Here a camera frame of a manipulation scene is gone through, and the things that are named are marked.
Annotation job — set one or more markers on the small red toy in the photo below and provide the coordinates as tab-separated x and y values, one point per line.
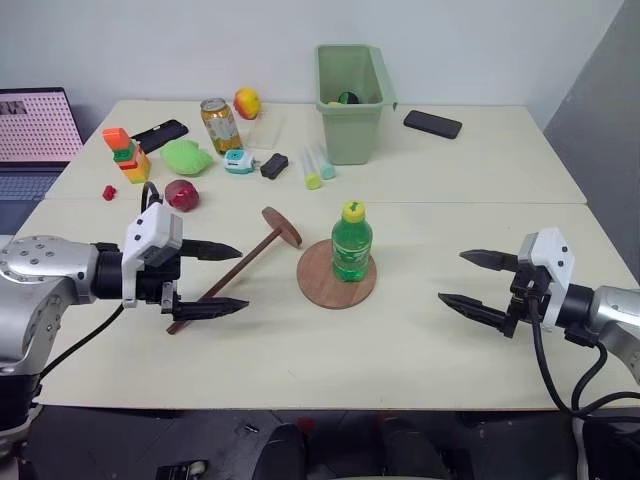
109	193

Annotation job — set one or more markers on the laptop computer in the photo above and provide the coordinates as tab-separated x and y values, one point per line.
35	125

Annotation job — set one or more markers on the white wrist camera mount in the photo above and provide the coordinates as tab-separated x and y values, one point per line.
150	225
552	260

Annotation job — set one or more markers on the dark red fruit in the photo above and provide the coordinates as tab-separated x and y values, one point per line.
181	196

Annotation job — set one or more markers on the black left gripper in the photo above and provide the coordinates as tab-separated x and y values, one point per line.
155	285

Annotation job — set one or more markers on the teal capped clear tube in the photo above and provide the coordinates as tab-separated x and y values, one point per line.
326	167

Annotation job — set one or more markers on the teal white small device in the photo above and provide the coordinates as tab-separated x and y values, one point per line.
239	162

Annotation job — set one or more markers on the yellow drink can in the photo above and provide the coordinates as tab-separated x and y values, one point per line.
222	127

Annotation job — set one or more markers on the wooden stick with disc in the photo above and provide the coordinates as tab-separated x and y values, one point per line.
250	255

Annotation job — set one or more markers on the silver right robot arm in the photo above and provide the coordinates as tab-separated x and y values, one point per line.
615	310

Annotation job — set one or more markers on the round wooden coaster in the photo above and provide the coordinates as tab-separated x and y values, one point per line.
320	285

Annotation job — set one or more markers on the yellow red mango toy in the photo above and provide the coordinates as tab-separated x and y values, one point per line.
247	104

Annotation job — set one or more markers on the green plastic bin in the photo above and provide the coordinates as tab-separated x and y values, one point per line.
350	135

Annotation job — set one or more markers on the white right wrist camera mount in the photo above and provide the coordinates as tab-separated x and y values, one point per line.
552	260

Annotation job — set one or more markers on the small black box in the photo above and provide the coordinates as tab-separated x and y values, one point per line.
274	165

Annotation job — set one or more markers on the clear plastic box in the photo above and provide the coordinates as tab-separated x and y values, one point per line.
265	132

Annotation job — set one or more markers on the green soda bottle yellow cap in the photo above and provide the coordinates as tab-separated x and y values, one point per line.
352	250

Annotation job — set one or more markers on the black smartphone white sticker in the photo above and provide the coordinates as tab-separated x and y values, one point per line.
162	134

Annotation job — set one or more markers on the dark rounded shape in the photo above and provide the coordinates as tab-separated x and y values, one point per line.
281	452

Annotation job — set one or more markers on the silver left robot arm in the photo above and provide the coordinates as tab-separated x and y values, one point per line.
40	270

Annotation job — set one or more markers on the orange green block stack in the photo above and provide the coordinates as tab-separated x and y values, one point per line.
131	162

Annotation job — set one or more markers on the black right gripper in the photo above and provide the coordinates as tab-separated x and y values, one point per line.
525	295

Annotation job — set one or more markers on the dark green item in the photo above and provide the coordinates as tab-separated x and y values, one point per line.
349	97

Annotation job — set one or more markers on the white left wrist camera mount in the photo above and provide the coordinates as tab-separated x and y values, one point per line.
150	225

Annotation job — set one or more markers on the small black floor device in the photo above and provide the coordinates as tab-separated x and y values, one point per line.
180	471

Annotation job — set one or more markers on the green plush toy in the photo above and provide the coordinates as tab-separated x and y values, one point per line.
185	157

